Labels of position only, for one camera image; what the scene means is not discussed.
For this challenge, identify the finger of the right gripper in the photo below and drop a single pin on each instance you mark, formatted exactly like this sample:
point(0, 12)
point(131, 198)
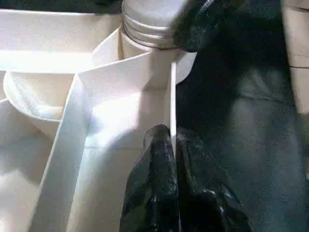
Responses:
point(200, 26)

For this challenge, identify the white plastic table top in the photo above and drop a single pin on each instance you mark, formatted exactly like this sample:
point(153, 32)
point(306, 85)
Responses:
point(84, 108)

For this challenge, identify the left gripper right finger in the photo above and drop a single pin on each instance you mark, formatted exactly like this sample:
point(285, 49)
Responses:
point(202, 200)

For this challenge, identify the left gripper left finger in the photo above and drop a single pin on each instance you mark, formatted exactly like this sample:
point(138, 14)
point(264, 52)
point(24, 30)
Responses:
point(154, 188)

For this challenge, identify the white plastic table leg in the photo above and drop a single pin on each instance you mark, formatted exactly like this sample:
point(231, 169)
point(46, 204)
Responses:
point(149, 19)

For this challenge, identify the black mat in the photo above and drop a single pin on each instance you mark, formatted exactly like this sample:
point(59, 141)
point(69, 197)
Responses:
point(241, 108)

